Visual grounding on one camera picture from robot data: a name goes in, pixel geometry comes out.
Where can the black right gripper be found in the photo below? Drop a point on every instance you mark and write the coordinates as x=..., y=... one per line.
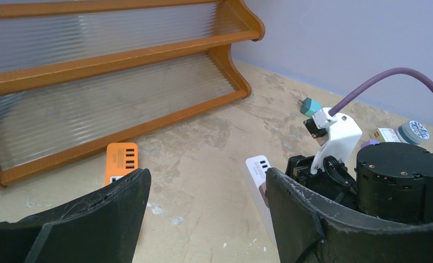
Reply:
x=333, y=182

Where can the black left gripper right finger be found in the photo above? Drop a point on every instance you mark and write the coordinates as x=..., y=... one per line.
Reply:
x=309, y=227

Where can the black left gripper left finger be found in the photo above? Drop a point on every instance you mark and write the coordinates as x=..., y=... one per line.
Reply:
x=101, y=226

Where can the white power strip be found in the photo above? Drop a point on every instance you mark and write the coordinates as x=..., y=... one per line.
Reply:
x=254, y=172

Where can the purple power strip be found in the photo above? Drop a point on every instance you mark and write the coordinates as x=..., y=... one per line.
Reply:
x=369, y=142

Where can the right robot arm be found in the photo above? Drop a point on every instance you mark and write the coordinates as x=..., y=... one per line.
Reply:
x=394, y=181

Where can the teal charger plug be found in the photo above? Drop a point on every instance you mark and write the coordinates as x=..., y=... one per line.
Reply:
x=309, y=107

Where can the orange power strip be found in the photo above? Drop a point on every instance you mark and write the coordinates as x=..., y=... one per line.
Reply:
x=121, y=158

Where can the small white green box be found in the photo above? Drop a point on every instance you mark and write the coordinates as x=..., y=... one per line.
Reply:
x=384, y=135

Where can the round blue white jar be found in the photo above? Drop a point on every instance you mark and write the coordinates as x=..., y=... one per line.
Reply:
x=413, y=132

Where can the wooden shoe rack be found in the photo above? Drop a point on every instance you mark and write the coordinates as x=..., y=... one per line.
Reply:
x=78, y=76

